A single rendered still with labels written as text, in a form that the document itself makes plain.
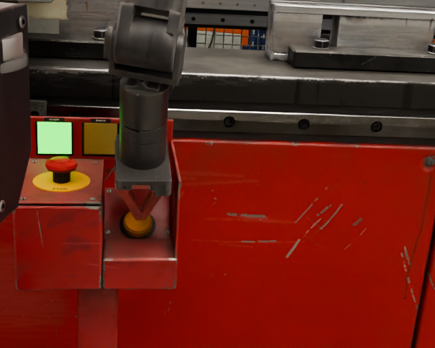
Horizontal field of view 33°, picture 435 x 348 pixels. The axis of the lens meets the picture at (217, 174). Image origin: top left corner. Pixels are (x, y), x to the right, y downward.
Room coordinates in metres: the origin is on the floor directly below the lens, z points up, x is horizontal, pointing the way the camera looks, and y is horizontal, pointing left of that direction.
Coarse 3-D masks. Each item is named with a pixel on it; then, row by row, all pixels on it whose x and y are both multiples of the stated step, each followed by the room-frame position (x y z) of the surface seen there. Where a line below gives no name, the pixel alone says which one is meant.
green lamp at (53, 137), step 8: (40, 128) 0.94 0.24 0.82; (48, 128) 0.94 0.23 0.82; (56, 128) 0.94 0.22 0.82; (64, 128) 0.95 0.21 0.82; (40, 136) 0.94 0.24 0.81; (48, 136) 0.94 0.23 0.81; (56, 136) 0.94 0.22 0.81; (64, 136) 0.95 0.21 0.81; (40, 144) 0.94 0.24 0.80; (48, 144) 0.94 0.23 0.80; (56, 144) 0.94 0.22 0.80; (64, 144) 0.95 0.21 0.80; (40, 152) 0.94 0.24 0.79; (48, 152) 0.94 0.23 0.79; (56, 152) 0.94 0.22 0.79; (64, 152) 0.95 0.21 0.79
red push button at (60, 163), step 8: (48, 160) 0.86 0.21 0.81; (56, 160) 0.86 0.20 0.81; (64, 160) 0.86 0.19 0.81; (72, 160) 0.87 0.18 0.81; (48, 168) 0.85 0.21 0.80; (56, 168) 0.85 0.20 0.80; (64, 168) 0.85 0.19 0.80; (72, 168) 0.85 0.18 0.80; (56, 176) 0.85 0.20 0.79; (64, 176) 0.86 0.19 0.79
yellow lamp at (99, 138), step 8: (88, 128) 0.95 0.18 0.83; (96, 128) 0.95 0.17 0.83; (104, 128) 0.95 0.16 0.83; (112, 128) 0.95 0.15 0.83; (88, 136) 0.95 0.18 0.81; (96, 136) 0.95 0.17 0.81; (104, 136) 0.95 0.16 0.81; (112, 136) 0.95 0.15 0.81; (88, 144) 0.95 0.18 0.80; (96, 144) 0.95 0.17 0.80; (104, 144) 0.95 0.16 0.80; (112, 144) 0.96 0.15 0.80; (88, 152) 0.95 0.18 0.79; (96, 152) 0.95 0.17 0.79; (104, 152) 0.95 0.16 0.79; (112, 152) 0.95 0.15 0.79
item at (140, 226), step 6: (126, 216) 0.88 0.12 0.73; (132, 216) 0.88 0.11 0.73; (150, 216) 0.89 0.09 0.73; (126, 222) 0.87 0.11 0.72; (132, 222) 0.87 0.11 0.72; (138, 222) 0.87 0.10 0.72; (144, 222) 0.88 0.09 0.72; (150, 222) 0.88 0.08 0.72; (126, 228) 0.87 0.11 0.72; (132, 228) 0.87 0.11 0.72; (138, 228) 0.87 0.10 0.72; (144, 228) 0.87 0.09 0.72; (150, 228) 0.87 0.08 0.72; (132, 234) 0.87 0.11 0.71; (138, 234) 0.86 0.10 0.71; (144, 234) 0.87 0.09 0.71
